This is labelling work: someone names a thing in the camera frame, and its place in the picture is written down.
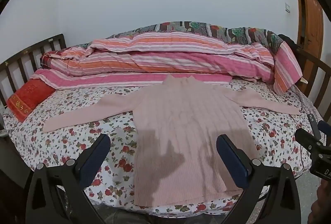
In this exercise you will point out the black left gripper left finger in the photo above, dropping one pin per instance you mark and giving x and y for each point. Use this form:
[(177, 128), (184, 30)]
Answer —
[(56, 194)]

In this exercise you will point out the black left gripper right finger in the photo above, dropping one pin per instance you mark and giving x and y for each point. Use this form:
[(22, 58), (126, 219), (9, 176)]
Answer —
[(282, 203)]

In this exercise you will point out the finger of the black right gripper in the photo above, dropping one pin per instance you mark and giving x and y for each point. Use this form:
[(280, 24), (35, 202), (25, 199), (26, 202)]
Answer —
[(324, 127), (311, 144)]

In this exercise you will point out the pink ribbed knit sweater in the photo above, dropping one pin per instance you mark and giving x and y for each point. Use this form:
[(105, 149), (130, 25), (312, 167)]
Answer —
[(177, 123)]

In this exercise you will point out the person's right hand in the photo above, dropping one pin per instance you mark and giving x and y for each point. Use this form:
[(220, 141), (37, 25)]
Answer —
[(320, 209)]

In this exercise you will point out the white floral bed sheet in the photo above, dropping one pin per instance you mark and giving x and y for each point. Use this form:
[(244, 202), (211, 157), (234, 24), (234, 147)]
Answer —
[(273, 135)]

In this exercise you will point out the black garment on footboard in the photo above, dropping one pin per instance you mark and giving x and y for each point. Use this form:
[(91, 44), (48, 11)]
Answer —
[(289, 41)]

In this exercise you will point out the red embroidered pillow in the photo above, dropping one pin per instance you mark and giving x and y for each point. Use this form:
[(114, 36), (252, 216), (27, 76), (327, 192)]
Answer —
[(28, 97)]

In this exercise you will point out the dark floral patchwork blanket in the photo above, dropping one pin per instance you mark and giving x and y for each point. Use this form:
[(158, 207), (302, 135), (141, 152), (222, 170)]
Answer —
[(237, 35)]

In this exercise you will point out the brown wooden door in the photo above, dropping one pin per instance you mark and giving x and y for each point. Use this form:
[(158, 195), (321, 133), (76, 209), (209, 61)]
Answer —
[(311, 27)]

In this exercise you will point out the pink orange striped quilt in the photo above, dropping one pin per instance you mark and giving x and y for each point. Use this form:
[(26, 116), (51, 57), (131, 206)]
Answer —
[(181, 52)]

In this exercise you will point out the white wall switch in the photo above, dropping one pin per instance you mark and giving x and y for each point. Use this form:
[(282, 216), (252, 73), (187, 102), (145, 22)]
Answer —
[(287, 8)]

